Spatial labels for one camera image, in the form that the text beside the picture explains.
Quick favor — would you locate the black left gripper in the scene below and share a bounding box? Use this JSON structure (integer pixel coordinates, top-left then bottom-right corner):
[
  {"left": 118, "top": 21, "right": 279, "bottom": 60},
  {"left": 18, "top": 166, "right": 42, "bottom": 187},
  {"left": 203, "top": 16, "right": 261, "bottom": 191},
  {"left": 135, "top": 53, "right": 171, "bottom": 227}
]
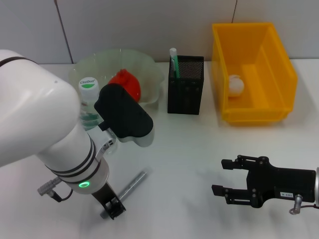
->
[{"left": 90, "top": 182, "right": 127, "bottom": 221}]

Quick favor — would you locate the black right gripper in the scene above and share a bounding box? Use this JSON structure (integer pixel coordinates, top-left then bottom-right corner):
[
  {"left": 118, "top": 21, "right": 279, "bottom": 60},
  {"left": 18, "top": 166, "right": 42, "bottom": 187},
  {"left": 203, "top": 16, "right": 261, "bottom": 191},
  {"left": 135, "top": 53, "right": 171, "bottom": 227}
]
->
[{"left": 211, "top": 154, "right": 317, "bottom": 209}]

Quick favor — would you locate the grey pen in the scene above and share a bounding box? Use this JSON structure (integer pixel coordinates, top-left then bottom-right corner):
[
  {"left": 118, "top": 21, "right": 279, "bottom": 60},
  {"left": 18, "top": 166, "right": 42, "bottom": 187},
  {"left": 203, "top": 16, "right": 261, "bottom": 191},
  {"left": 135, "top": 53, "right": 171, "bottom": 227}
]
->
[{"left": 99, "top": 169, "right": 150, "bottom": 220}]

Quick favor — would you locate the white paper ball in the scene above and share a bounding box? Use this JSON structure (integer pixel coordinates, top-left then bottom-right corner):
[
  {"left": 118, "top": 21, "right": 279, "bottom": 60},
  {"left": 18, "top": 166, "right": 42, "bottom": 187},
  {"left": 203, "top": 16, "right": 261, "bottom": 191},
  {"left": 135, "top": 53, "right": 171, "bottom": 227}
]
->
[{"left": 228, "top": 74, "right": 245, "bottom": 98}]

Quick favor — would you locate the clear water bottle green label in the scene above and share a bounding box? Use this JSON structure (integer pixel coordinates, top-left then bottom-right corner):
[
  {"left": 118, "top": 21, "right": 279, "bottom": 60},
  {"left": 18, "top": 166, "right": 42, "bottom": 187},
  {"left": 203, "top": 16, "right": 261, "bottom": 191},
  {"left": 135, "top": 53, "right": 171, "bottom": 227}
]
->
[{"left": 78, "top": 77, "right": 118, "bottom": 155}]

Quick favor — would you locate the red-orange toy fruit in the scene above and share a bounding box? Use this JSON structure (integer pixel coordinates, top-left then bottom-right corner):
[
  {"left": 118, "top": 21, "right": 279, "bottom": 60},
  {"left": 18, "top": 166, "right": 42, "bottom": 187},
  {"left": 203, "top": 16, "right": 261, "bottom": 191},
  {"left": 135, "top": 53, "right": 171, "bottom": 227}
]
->
[{"left": 107, "top": 69, "right": 142, "bottom": 102}]

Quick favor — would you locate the mint green utility knife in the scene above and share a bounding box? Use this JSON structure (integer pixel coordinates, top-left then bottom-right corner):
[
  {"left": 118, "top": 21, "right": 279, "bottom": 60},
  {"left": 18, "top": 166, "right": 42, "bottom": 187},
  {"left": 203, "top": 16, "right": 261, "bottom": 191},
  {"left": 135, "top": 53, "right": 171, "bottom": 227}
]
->
[{"left": 169, "top": 48, "right": 180, "bottom": 79}]

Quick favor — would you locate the black mesh pen holder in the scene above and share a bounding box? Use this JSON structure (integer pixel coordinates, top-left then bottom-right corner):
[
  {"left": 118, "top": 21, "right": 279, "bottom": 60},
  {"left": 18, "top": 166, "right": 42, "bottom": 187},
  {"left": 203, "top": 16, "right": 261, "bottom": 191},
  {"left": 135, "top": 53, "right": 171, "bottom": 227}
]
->
[{"left": 167, "top": 55, "right": 205, "bottom": 116}]

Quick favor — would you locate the clear wavy glass fruit plate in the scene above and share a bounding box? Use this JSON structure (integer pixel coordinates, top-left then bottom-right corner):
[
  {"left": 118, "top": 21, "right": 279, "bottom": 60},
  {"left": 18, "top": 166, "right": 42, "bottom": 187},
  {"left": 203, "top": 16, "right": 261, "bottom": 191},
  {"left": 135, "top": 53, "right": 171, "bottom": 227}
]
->
[{"left": 68, "top": 48, "right": 165, "bottom": 118}]

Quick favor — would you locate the yellow plastic storage bin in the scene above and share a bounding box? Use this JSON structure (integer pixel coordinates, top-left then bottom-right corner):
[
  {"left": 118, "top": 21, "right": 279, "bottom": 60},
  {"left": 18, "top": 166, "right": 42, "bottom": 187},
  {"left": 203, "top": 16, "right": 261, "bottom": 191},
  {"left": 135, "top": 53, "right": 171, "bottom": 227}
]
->
[{"left": 211, "top": 22, "right": 299, "bottom": 126}]

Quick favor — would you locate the right gripper cable with plug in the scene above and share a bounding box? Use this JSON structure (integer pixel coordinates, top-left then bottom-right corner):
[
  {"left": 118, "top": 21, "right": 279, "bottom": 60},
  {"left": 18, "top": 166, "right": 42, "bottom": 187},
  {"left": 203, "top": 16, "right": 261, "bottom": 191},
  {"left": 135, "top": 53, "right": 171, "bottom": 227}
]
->
[{"left": 289, "top": 194, "right": 319, "bottom": 215}]

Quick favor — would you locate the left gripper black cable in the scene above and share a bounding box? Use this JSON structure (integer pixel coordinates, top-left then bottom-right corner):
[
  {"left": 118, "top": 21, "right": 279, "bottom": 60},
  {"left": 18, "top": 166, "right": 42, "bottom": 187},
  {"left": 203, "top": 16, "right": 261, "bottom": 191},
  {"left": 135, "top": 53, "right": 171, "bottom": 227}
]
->
[{"left": 37, "top": 178, "right": 74, "bottom": 203}]

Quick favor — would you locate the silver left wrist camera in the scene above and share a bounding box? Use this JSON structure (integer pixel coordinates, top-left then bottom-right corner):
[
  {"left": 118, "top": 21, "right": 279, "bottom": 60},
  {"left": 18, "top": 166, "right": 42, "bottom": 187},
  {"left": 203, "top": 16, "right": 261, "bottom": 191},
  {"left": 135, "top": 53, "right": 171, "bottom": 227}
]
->
[{"left": 94, "top": 84, "right": 155, "bottom": 147}]

